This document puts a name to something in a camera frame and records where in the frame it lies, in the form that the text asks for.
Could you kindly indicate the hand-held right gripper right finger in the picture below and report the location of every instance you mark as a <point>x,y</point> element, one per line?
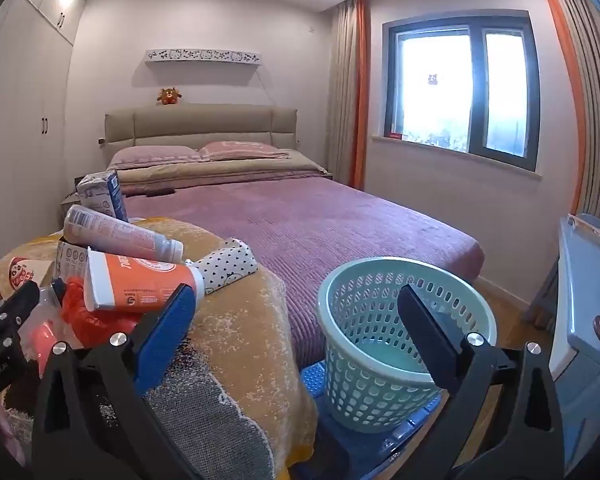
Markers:
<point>425,340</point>

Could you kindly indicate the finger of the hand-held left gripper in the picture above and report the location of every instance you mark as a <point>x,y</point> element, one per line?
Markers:
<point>10,320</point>

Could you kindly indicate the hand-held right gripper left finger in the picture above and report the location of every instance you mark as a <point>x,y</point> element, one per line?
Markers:
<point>165,340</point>

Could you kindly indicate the light green plastic basket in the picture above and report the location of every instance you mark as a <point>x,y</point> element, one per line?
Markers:
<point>365,360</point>

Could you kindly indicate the red capped bottle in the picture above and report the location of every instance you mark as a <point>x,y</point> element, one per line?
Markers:
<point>140,280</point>

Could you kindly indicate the white printed carton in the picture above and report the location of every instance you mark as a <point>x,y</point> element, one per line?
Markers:
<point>70,260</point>

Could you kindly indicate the red white paper wrapper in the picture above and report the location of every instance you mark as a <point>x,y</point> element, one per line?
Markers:
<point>27,272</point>

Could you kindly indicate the orange plastic bag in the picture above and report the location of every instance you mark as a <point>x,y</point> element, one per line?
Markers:
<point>95,325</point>

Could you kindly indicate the yellow plush blanket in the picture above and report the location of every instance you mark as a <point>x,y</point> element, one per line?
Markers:
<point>250,350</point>

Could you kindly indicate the polka dot tissue packet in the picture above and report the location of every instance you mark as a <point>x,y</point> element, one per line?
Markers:
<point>225,265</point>

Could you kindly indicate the blue plastic stool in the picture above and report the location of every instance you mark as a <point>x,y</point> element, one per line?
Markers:
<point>375,452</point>

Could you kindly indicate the pink bedspread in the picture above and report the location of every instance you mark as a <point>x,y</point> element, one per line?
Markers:
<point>330,230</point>

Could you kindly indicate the blue white milk carton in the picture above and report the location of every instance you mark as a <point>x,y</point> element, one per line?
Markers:
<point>102,195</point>

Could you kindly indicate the white grey desk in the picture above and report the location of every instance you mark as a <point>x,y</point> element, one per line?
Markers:
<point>580,290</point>

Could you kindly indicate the plain pink pillow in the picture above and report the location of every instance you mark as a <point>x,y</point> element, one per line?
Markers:
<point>150,156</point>

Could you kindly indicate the pink pillow with print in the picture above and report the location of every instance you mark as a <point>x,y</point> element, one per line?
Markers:
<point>240,150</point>

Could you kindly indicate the white wardrobe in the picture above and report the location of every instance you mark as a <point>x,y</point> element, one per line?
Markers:
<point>20,110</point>

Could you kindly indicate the beige upholstered headboard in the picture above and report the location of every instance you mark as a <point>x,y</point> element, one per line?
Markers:
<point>200,125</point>

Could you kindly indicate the orange plush toy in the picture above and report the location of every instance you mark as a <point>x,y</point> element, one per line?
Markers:
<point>168,96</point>

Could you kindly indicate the orange curtain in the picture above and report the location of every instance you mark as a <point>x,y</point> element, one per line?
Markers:
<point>361,100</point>
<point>565,85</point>

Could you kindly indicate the dark framed window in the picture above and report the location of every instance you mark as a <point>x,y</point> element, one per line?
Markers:
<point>475,85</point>

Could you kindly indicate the small window sticker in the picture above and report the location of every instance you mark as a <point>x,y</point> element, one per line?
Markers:
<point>432,79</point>

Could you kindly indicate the white cutout wall shelf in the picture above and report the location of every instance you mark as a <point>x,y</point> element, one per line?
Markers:
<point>200,56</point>

